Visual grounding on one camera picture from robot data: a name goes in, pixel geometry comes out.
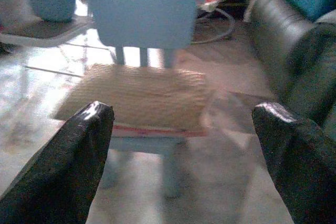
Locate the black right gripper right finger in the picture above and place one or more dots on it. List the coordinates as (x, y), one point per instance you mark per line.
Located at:
(302, 171)

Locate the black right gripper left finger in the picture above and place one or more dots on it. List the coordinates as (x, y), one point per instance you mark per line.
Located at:
(57, 171)

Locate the beige knitted pillow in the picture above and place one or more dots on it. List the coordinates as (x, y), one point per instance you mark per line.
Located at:
(141, 98)

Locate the dark green leather sofa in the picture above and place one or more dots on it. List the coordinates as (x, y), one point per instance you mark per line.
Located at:
(296, 58)

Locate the white lounge chair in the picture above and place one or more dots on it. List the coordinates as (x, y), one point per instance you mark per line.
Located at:
(39, 33)

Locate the light blue child chair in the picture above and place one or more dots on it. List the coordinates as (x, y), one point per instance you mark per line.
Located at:
(141, 16)

